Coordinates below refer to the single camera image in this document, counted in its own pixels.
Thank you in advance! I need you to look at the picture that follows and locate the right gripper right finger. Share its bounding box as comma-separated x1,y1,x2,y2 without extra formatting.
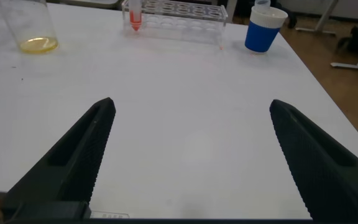
268,99,358,222

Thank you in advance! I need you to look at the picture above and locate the red pigment test tube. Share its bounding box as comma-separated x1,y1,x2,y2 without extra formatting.
128,0,143,32

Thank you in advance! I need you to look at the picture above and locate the blue white paper cup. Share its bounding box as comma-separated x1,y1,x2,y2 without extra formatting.
244,5,288,55

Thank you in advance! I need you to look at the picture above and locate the clear glass beaker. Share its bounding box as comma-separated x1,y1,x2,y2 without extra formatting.
0,0,59,54

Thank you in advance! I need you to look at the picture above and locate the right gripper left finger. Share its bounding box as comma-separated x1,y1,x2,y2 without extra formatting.
0,96,117,212

